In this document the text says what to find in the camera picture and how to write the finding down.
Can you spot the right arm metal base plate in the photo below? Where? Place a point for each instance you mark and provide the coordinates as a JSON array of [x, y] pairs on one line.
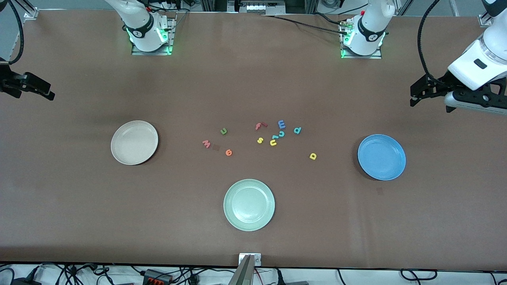
[[136, 52]]

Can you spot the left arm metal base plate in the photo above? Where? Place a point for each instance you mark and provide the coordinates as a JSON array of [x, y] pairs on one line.
[[376, 56]]

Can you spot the aluminium corner post bracket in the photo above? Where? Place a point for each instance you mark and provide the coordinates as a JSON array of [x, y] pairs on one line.
[[31, 14], [484, 20]]

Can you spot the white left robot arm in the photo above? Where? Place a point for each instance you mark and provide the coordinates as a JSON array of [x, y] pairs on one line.
[[368, 35]]

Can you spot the pale green plate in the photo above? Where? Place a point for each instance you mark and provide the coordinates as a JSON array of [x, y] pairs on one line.
[[249, 204]]

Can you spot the white metal rack device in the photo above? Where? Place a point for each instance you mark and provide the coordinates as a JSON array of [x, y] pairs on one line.
[[257, 7]]

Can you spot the beige brown plate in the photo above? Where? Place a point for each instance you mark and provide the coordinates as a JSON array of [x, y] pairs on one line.
[[134, 142]]

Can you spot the aluminium camera mast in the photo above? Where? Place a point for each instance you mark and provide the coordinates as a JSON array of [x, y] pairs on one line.
[[243, 275]]

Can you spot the black adapter box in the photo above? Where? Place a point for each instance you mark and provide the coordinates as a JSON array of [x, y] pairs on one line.
[[23, 282]]

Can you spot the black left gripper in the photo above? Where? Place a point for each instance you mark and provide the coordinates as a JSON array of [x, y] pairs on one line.
[[439, 84]]

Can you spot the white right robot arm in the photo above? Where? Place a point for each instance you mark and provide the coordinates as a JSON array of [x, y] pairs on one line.
[[144, 37]]

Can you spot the red foam letter W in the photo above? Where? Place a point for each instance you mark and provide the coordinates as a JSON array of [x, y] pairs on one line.
[[206, 143]]

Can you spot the blue plate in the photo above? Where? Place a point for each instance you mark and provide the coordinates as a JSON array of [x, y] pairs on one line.
[[382, 157]]

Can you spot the black orange power strip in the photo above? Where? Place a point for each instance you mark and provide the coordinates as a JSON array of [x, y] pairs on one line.
[[156, 276]]

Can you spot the silver metal mount bracket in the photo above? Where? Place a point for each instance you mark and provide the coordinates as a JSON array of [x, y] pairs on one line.
[[257, 259]]

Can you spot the blue foam letter E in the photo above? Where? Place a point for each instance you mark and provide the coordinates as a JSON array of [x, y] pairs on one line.
[[281, 124]]

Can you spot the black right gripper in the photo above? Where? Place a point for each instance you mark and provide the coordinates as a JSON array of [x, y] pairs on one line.
[[8, 81]]

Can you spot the red foam letter f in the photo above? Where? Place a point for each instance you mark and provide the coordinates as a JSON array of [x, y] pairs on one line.
[[258, 126]]

